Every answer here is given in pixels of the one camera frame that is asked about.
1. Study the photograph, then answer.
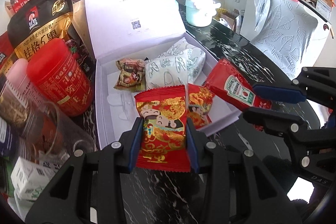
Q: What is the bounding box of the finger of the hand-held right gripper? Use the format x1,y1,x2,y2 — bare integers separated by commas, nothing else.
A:
252,66,336,104
243,106,336,174

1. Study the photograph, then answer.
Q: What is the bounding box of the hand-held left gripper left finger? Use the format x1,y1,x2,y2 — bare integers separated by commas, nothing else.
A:
25,116,144,224

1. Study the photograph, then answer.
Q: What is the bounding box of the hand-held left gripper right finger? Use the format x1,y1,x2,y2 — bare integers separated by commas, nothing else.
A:
185,124,298,224

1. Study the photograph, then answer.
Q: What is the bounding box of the red gold snack packet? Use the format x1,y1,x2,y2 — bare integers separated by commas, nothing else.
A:
135,84,191,172
188,84,214,130

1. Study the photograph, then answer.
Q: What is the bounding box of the clear plastic holder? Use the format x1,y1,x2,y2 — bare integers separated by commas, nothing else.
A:
107,91,139,122

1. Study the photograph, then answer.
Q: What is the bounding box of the red ketchup sachet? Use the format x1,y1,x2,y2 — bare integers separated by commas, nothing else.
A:
203,57,272,111

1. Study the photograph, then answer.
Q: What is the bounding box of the brown cereal packet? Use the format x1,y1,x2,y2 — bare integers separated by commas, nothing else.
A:
114,59,147,92

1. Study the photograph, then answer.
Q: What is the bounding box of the white green printed bread packet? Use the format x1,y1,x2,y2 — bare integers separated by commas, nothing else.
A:
168,39,206,83
145,52,189,89

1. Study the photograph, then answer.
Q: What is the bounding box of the white gift box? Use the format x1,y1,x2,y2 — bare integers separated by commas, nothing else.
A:
78,0,240,149

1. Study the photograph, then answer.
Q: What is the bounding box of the clear glass mug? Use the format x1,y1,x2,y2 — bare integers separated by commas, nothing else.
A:
20,102,96,164

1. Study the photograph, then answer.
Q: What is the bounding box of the clear plastic bag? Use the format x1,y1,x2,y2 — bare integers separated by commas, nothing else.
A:
251,0,271,33

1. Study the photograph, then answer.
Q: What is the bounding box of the dark printed packet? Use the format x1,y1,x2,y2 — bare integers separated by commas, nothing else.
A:
64,39,96,75

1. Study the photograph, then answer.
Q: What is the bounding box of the red tin can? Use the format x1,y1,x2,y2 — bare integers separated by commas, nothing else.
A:
27,38,91,117

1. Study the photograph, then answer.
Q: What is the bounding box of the white green coconut water carton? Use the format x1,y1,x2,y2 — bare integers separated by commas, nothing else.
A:
10,157,62,201

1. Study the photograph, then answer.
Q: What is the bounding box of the mint green kettle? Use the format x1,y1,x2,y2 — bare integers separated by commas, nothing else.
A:
185,0,220,27

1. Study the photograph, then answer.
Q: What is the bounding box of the small jar black lid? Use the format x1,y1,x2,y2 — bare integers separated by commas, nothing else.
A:
0,80,34,132

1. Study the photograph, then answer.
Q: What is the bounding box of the clear jar purple label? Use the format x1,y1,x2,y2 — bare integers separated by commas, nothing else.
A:
0,119,20,159

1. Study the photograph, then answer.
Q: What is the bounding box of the brown paper bag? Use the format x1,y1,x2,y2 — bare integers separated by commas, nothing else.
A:
71,0,92,56

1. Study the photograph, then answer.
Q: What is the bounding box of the pink bottle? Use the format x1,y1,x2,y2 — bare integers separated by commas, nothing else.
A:
5,59,36,98

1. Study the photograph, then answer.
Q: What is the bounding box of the black oat pouch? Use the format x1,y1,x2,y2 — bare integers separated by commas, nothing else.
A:
7,0,74,62

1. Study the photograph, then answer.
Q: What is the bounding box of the red oat pouch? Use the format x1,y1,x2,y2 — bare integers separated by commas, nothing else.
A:
0,31,16,75

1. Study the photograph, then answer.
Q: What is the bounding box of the red goji berry packet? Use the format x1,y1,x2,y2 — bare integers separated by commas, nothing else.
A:
10,0,36,14

